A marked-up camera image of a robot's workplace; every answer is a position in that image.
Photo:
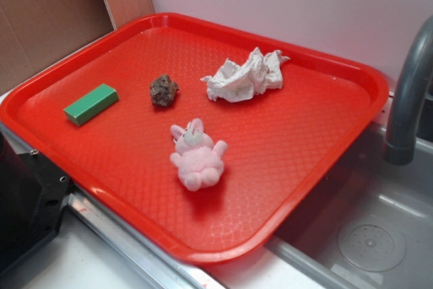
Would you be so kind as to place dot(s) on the brown cardboard panel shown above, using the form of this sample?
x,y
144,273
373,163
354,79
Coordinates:
x,y
38,33

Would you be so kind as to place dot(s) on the silver metal rail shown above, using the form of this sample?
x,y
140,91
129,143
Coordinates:
x,y
94,249

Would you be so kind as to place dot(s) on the crumpled white paper towel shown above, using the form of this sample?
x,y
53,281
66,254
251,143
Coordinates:
x,y
235,83

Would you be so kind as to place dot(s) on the green rectangular block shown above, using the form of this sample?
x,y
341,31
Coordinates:
x,y
90,105

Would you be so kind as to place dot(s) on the brown rock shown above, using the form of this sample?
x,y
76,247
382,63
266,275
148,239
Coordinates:
x,y
163,91

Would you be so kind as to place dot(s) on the grey faucet spout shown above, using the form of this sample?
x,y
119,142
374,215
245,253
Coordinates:
x,y
411,110

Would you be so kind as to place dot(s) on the grey toy sink basin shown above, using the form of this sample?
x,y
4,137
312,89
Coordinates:
x,y
367,223

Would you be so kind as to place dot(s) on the red plastic tray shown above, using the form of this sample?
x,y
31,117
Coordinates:
x,y
280,143

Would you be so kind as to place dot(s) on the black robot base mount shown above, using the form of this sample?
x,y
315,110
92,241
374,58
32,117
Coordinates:
x,y
34,193

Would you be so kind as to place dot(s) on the pink plush bunny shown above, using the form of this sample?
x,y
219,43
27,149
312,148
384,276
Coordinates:
x,y
199,160

